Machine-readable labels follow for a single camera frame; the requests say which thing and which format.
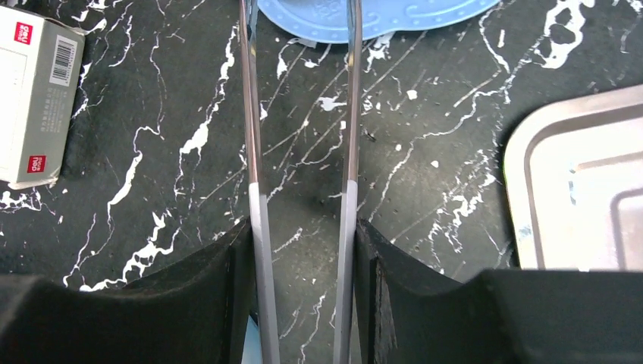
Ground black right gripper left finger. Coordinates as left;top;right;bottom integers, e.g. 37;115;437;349
1;220;254;363

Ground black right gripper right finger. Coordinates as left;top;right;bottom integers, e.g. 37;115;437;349
354;219;642;363

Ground silver metal tongs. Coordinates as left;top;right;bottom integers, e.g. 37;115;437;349
240;1;362;363

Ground silver metal tray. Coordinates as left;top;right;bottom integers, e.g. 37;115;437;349
503;86;642;271

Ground white staple box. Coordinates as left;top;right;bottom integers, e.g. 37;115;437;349
1;6;85;190

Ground blue three-tier cake stand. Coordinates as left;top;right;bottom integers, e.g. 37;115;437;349
258;0;499;44

